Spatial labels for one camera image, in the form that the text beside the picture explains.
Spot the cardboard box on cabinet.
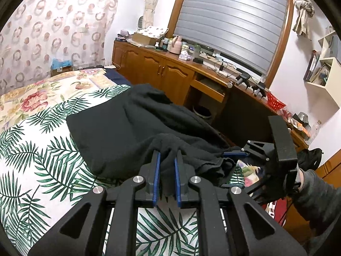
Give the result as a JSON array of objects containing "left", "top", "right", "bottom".
[{"left": 132, "top": 32, "right": 158, "bottom": 46}]

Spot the pink kettle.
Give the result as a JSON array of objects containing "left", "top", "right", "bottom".
[{"left": 169, "top": 35, "right": 182, "bottom": 55}]

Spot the red plastic basket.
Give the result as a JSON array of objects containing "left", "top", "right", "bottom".
[{"left": 266, "top": 92, "right": 286, "bottom": 111}]

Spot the grey window blind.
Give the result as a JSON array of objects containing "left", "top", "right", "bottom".
[{"left": 175, "top": 0, "right": 288, "bottom": 75}]

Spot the black printed t-shirt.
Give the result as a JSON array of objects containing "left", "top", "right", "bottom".
[{"left": 66, "top": 84, "right": 235, "bottom": 191}]

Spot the bed with leaf sheet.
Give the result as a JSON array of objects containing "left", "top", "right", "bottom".
[{"left": 1, "top": 84, "right": 199, "bottom": 255}]

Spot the floral quilt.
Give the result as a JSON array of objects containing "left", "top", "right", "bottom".
[{"left": 1, "top": 68, "right": 117, "bottom": 132}]

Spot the circle patterned curtain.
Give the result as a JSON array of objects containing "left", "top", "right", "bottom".
[{"left": 1, "top": 0, "right": 118, "bottom": 94}]

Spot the white wall shelf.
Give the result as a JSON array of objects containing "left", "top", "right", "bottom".
[{"left": 303, "top": 31, "right": 340, "bottom": 107}]

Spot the person right forearm sleeve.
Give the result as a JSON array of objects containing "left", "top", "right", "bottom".
[{"left": 291, "top": 169, "right": 340, "bottom": 236}]

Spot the blue item behind bed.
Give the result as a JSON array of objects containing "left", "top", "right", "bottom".
[{"left": 51, "top": 58, "right": 73, "bottom": 77}]

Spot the wooden sideboard cabinet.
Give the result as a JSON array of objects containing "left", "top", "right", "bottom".
[{"left": 111, "top": 39, "right": 310, "bottom": 153}]

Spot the person right hand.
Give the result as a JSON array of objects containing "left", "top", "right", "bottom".
[{"left": 293, "top": 165, "right": 305, "bottom": 193}]

